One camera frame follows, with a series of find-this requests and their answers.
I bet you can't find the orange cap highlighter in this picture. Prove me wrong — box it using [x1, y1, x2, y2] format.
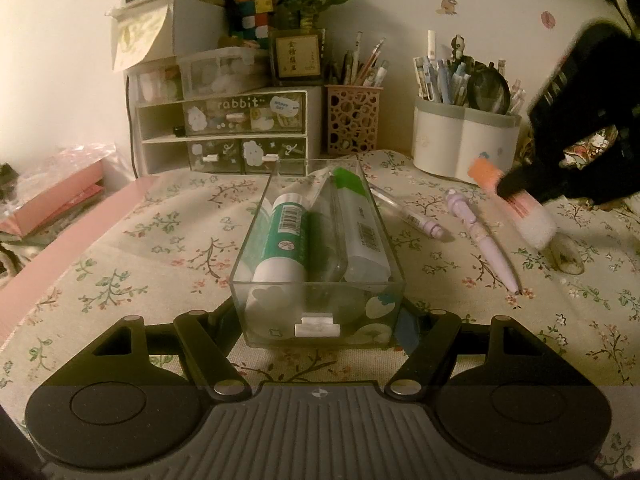
[468, 157, 558, 250]

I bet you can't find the purple bunny pen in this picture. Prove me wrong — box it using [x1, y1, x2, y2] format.
[445, 188, 520, 294]

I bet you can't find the green cap highlighter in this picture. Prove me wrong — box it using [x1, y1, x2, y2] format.
[333, 167, 390, 283]

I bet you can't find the purple clear mechanical pencil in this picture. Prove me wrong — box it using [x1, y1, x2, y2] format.
[369, 183, 448, 240]

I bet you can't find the clear acrylic drawer box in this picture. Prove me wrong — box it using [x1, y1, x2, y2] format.
[231, 158, 405, 348]

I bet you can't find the clear tube pen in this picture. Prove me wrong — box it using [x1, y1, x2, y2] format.
[307, 168, 347, 282]

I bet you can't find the green white glue stick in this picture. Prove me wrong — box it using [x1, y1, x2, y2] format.
[253, 192, 309, 283]

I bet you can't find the white flower pen holder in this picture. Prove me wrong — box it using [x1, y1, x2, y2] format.
[411, 96, 521, 183]

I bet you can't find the clear oval bookmark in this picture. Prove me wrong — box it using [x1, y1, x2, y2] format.
[549, 235, 585, 275]

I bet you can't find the black magnifying glass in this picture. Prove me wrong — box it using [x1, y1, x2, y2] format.
[466, 67, 511, 115]

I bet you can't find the floral tablecloth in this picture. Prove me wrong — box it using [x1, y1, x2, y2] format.
[1, 151, 639, 476]

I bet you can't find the pink box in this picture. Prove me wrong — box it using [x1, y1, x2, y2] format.
[1, 162, 103, 237]

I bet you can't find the pink perforated pen cup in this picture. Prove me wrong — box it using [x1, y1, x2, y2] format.
[326, 84, 383, 156]

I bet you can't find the framed calligraphy sign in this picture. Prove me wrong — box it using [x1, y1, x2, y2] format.
[269, 29, 324, 86]

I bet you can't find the white rabbit drawer organizer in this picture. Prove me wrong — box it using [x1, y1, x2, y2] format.
[132, 87, 323, 176]

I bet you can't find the clear small drawer unit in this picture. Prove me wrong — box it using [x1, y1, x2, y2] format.
[178, 47, 270, 99]

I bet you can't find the rubiks cube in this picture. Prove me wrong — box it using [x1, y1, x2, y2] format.
[228, 0, 276, 49]

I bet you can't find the white storage box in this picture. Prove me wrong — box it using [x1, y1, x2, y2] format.
[108, 0, 227, 72]

